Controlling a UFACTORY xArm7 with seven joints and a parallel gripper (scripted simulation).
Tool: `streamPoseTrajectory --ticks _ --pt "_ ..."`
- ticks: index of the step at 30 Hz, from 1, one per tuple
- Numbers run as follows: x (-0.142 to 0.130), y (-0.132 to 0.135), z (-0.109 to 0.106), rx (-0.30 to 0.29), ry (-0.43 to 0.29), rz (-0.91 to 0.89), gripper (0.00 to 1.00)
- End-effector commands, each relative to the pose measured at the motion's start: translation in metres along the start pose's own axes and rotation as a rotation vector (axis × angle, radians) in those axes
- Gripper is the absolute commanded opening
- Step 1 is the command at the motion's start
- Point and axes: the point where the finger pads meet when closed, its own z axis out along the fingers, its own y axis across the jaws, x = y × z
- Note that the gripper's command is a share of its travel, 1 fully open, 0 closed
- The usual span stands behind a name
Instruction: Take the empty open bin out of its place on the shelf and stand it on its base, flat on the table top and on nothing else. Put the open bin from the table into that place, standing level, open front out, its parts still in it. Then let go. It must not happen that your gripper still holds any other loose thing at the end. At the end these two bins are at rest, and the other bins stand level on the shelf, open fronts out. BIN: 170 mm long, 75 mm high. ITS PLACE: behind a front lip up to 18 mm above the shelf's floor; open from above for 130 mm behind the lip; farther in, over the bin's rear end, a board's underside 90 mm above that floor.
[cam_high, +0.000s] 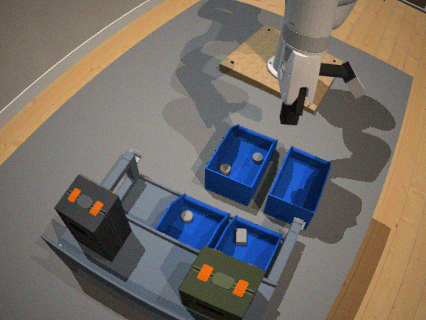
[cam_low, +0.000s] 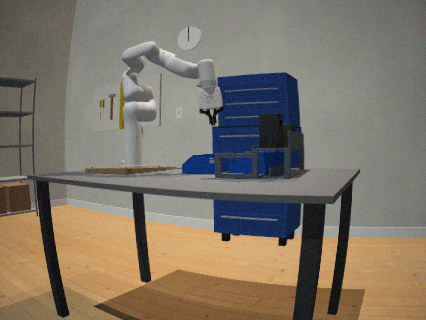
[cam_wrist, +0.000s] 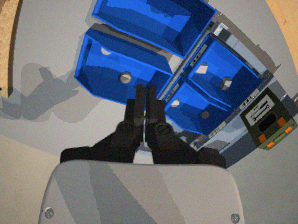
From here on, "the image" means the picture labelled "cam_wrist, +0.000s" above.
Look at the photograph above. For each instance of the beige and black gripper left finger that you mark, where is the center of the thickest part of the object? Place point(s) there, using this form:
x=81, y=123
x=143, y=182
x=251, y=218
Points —
x=122, y=143

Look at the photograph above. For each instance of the grey low shelf rack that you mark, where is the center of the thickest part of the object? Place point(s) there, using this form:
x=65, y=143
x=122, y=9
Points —
x=231, y=137

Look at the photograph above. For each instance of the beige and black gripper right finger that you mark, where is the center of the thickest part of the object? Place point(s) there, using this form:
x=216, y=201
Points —
x=164, y=144

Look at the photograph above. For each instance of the black case with orange latches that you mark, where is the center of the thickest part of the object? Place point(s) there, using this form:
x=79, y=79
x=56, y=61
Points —
x=209, y=150

